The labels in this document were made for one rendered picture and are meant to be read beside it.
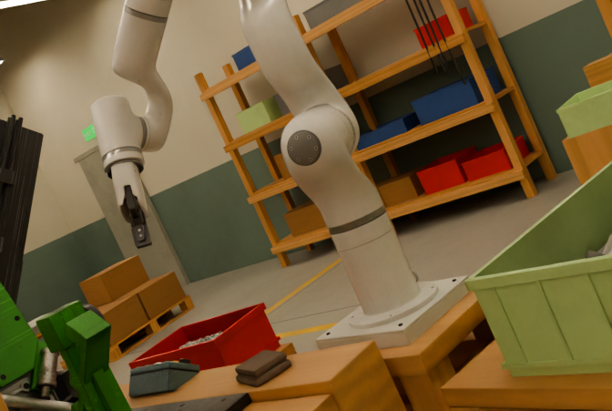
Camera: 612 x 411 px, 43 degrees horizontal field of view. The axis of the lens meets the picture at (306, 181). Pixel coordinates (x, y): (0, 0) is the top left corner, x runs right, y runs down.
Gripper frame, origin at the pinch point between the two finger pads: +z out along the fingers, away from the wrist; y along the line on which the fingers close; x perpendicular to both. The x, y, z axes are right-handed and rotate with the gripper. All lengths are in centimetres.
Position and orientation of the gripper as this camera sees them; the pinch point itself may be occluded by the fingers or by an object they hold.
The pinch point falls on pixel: (141, 236)
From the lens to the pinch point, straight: 160.9
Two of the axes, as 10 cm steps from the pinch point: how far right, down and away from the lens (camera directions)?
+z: 3.0, 8.8, -3.6
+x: 9.5, -2.7, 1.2
